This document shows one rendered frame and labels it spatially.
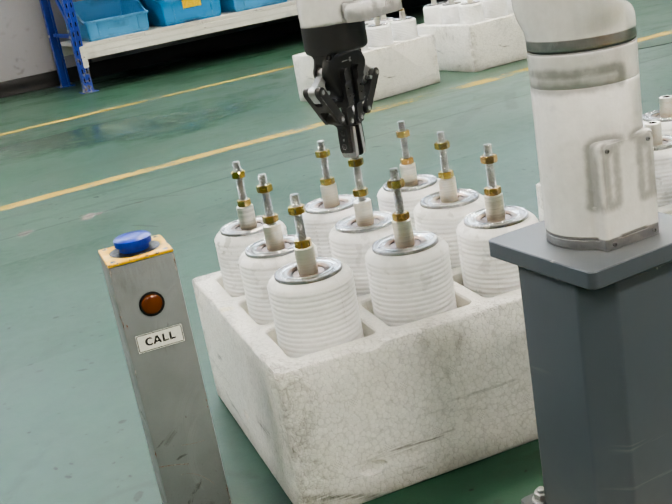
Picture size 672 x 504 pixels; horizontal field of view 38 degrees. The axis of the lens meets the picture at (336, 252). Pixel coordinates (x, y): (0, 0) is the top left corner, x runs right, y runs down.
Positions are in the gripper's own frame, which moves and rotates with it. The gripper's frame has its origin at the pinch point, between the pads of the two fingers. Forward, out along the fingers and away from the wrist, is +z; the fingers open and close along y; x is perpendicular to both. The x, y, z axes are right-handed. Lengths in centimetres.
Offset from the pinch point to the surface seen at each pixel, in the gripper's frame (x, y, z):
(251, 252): -8.2, 12.5, 10.3
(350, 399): 9.6, 20.7, 23.0
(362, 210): 0.6, 1.0, 8.6
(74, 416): -44, 18, 36
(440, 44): -135, -250, 25
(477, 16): -117, -249, 15
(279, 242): -5.5, 10.2, 9.7
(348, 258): 0.1, 4.7, 13.5
